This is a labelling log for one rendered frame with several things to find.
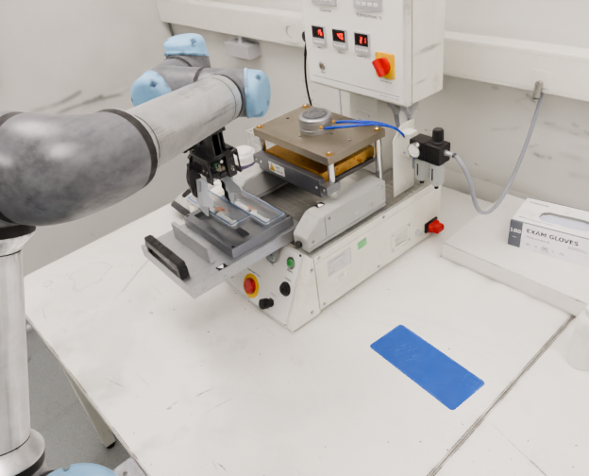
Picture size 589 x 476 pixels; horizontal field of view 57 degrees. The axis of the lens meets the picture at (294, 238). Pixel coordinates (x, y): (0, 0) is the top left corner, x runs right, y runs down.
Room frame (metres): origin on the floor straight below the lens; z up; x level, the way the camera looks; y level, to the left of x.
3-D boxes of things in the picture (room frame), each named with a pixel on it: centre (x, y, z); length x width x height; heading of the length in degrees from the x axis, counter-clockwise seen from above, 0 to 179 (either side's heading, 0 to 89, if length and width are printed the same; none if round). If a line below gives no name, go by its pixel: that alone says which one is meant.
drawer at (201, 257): (1.02, 0.16, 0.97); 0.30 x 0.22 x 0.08; 125
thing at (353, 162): (1.19, -0.09, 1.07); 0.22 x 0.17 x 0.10; 35
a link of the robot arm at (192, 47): (1.00, 0.14, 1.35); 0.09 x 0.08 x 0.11; 157
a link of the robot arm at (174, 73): (0.90, 0.16, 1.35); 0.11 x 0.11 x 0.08; 67
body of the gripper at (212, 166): (1.00, 0.14, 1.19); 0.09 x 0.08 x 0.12; 35
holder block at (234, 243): (1.05, 0.12, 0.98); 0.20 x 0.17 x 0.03; 35
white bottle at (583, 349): (0.70, -0.53, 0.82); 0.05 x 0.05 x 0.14
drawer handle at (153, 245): (0.94, 0.27, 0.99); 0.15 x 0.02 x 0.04; 35
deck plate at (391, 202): (1.22, -0.12, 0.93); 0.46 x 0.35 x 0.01; 125
